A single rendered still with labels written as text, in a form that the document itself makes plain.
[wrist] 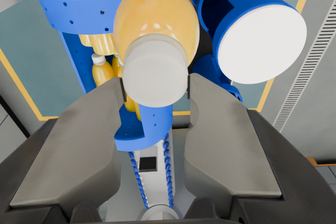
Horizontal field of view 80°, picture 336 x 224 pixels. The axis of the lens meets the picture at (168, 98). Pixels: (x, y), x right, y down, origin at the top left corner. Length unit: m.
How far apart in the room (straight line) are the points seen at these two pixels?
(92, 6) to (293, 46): 0.61
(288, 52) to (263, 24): 0.15
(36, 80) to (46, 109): 0.39
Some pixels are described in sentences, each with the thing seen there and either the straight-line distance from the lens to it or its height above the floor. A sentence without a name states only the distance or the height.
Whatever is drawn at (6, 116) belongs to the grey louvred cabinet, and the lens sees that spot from 2.66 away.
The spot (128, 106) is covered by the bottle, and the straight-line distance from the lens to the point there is 0.73.
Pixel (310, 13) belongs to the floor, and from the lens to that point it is 2.10.
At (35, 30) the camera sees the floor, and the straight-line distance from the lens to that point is 2.02.
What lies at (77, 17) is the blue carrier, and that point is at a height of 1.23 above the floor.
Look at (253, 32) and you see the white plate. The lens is 0.70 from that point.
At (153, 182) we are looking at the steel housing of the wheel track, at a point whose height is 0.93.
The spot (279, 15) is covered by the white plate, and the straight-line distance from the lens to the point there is 0.71.
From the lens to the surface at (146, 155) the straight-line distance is 1.17.
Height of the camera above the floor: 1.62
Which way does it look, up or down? 49 degrees down
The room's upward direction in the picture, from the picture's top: 177 degrees clockwise
